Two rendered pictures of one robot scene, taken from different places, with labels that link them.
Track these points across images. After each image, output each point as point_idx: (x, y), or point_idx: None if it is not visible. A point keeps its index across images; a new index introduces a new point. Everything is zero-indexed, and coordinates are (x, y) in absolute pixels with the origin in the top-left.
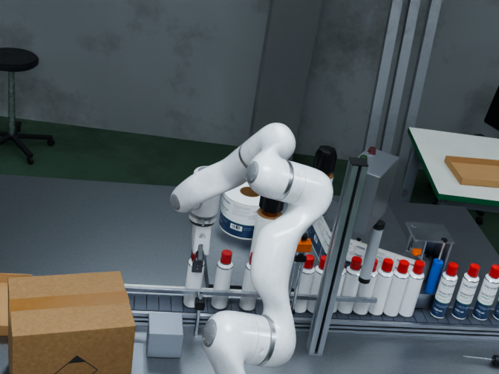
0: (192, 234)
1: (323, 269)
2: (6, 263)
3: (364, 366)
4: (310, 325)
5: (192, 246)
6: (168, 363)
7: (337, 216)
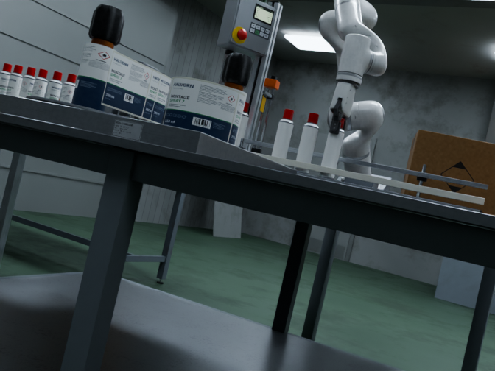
0: (352, 100)
1: (256, 99)
2: None
3: None
4: None
5: (350, 110)
6: None
7: (269, 49)
